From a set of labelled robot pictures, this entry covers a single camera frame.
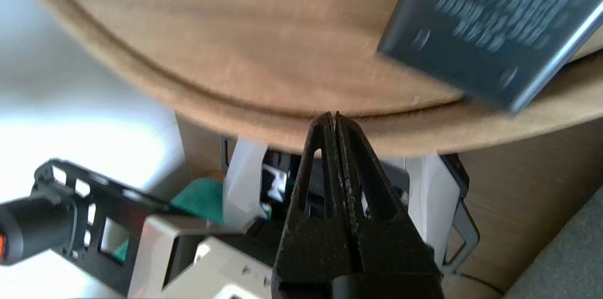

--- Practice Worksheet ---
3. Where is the round wooden side table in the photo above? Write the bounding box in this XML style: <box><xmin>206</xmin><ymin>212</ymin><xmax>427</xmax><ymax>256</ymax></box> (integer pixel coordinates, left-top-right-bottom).
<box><xmin>14</xmin><ymin>0</ymin><xmax>603</xmax><ymax>158</ymax></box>

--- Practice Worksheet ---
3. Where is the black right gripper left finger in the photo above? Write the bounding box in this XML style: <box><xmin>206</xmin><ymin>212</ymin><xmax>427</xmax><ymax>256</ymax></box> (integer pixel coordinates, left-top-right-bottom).
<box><xmin>272</xmin><ymin>112</ymin><xmax>359</xmax><ymax>299</ymax></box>

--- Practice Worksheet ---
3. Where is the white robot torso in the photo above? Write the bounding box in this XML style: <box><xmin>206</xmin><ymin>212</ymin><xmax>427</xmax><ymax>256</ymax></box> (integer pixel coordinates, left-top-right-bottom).
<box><xmin>220</xmin><ymin>137</ymin><xmax>481</xmax><ymax>276</ymax></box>

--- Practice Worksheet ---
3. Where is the round wooden bedside table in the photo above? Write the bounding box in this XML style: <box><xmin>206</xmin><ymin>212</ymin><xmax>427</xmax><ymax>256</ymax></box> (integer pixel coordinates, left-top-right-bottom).
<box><xmin>9</xmin><ymin>0</ymin><xmax>603</xmax><ymax>117</ymax></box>

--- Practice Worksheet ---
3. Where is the teal green object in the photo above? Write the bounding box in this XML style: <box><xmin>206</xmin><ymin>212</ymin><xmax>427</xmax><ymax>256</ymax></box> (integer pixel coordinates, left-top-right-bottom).
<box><xmin>170</xmin><ymin>178</ymin><xmax>228</xmax><ymax>224</ymax></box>

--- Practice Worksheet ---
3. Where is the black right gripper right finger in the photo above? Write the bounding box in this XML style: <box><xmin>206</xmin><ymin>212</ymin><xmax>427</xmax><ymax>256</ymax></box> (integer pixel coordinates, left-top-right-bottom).
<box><xmin>336</xmin><ymin>112</ymin><xmax>443</xmax><ymax>299</ymax></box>

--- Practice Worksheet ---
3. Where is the black remote control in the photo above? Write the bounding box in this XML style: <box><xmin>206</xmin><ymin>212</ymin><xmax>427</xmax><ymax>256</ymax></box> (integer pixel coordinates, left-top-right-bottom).
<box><xmin>377</xmin><ymin>0</ymin><xmax>603</xmax><ymax>114</ymax></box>

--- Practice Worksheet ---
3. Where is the grey upholstered bed frame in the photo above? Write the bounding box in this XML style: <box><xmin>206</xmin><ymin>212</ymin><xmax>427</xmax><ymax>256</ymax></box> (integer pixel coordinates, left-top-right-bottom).
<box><xmin>504</xmin><ymin>186</ymin><xmax>603</xmax><ymax>299</ymax></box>

